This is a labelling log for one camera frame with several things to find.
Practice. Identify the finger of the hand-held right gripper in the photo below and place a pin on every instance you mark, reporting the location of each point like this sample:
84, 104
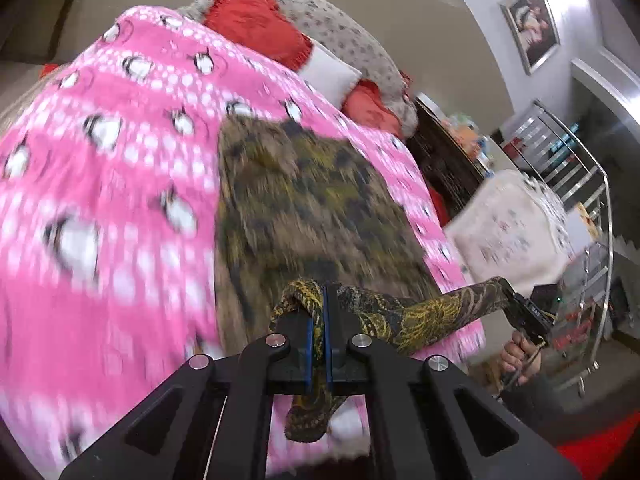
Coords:
510, 295

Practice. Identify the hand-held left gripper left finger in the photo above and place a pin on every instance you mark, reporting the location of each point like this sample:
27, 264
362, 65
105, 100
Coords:
310, 340

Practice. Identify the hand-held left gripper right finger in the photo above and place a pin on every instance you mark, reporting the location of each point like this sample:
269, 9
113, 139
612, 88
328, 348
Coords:
328, 340

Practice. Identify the brown navy yellow floral garment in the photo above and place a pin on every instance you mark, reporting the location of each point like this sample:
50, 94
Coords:
310, 210

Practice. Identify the person's right hand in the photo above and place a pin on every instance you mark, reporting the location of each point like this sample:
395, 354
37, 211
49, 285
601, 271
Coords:
515, 357

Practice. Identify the cream upholstered chair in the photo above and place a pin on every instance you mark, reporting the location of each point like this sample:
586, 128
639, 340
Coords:
505, 230

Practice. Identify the metal rack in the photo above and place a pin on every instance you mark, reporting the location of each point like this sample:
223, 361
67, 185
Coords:
575, 170

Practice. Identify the dark carved wooden cabinet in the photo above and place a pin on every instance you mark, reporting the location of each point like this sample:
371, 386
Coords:
445, 165

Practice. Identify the red rug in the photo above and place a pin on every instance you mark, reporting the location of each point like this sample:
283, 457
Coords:
605, 447

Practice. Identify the pile of assorted packets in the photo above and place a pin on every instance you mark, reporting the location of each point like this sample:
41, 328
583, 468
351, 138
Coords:
467, 137

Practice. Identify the small red heart pillow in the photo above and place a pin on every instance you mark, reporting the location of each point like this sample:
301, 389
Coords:
372, 107

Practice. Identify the pink penguin print blanket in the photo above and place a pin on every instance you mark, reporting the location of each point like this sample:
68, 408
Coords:
100, 185

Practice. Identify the white pillow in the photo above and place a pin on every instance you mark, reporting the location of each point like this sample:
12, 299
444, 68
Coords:
332, 72

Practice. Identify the grey floral padded headboard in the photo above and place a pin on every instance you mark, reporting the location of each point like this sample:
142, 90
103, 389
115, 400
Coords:
350, 45

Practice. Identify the large red heart pillow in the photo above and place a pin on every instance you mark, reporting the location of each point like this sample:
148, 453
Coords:
255, 25

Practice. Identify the large framed wall picture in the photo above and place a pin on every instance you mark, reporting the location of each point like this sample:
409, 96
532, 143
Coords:
531, 25

